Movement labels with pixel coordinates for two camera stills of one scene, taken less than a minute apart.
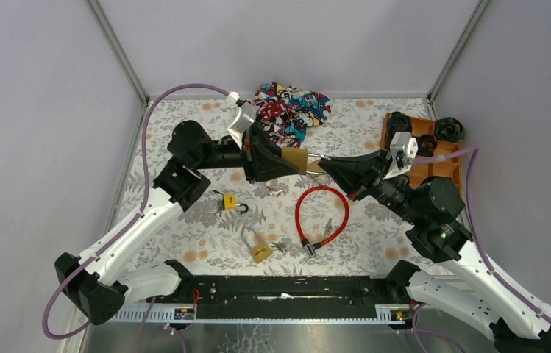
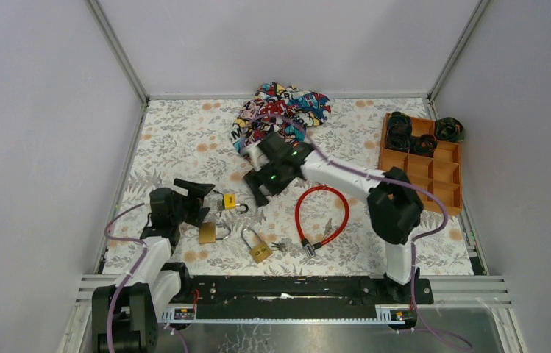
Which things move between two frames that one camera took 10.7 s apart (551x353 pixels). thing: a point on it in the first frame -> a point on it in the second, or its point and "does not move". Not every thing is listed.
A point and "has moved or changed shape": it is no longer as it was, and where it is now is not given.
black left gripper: x=250 y=159 -> x=196 y=201
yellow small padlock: x=230 y=203 does not move
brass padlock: x=298 y=159 has moved or changed shape
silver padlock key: x=280 y=246 does not move
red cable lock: x=309 y=248 does not move
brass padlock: x=260 y=251 does not move
